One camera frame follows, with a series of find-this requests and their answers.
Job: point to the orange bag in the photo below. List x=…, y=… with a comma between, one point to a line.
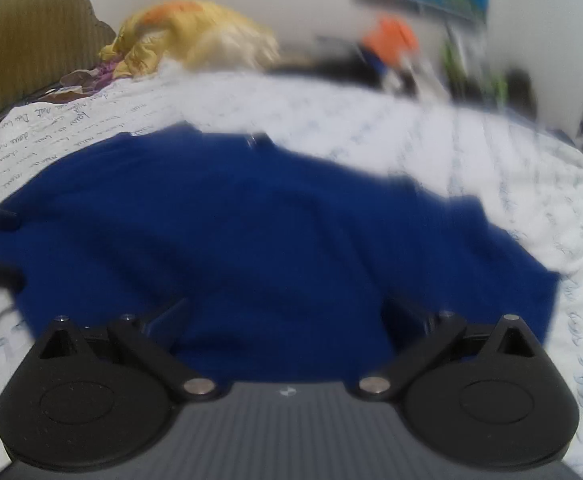
x=390, y=40

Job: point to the olive padded headboard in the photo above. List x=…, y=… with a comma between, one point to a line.
x=43, y=40

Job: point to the blue fleece garment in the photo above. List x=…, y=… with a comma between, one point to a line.
x=286, y=259

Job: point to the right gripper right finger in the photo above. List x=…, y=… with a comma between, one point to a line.
x=404, y=324

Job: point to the purple cloth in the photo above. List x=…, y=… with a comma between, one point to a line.
x=91, y=80

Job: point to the yellow quilt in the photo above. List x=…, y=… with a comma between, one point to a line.
x=200, y=35

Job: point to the white script-print bedsheet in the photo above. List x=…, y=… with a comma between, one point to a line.
x=529, y=183

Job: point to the green and black bag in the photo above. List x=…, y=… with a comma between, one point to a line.
x=470, y=82

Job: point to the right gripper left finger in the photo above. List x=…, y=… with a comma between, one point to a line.
x=166, y=326

